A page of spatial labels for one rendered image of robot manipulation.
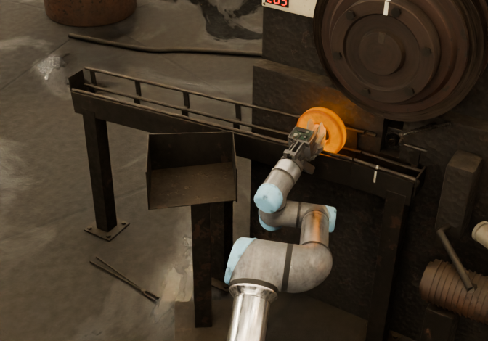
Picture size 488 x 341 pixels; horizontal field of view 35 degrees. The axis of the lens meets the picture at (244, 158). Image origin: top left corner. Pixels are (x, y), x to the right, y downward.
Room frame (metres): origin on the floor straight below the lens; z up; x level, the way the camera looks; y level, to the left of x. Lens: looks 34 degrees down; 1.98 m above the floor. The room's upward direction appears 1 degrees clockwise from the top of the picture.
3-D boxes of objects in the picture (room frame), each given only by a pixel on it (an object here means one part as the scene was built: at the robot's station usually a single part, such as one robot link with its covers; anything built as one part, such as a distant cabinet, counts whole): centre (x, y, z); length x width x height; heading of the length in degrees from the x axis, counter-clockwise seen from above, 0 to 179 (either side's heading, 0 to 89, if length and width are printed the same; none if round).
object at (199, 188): (1.90, 0.16, 0.36); 0.26 x 0.20 x 0.72; 94
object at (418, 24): (1.78, -0.35, 1.11); 0.28 x 0.06 x 0.28; 59
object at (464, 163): (1.75, -0.61, 0.68); 0.11 x 0.08 x 0.24; 149
